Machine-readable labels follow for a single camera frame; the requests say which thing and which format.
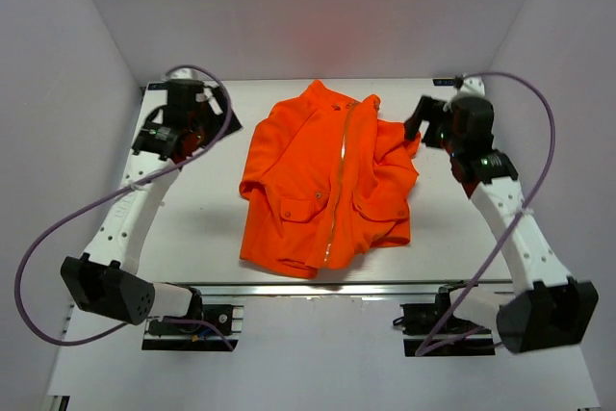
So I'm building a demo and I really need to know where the orange zip-up jacket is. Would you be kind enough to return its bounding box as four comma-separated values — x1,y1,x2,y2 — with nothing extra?
239,80,421,279

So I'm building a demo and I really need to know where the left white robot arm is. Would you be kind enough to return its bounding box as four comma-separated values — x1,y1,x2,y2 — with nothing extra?
61,78,242,333

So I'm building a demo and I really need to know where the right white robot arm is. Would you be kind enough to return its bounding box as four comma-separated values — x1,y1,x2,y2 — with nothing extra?
404,94,599,354

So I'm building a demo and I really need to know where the right blue table label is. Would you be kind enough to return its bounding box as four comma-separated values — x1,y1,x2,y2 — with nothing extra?
432,78,455,87

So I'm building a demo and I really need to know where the blue table label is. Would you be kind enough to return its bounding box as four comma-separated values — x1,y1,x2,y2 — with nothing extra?
146,82,167,91
432,78,455,87

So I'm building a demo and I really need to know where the left blue table label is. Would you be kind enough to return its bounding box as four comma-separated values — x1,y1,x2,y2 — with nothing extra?
146,82,167,91

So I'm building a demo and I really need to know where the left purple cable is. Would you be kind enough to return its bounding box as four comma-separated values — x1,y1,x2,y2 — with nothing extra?
13,64,237,351

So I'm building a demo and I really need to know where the purple cable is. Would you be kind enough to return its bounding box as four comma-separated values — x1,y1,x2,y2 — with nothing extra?
13,64,237,351
415,71,557,358

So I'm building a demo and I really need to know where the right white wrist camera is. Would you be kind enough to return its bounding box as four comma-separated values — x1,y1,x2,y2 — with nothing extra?
450,75,485,102

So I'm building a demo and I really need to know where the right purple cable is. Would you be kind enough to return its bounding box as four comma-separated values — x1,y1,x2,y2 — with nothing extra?
415,71,557,358

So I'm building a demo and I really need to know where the aluminium table front rail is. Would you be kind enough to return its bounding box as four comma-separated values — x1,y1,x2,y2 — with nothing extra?
153,281,516,300

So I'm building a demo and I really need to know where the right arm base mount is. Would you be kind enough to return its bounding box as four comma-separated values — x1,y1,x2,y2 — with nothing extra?
394,302,496,358

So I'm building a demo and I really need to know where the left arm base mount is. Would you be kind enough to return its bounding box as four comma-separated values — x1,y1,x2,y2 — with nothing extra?
141,304,244,352

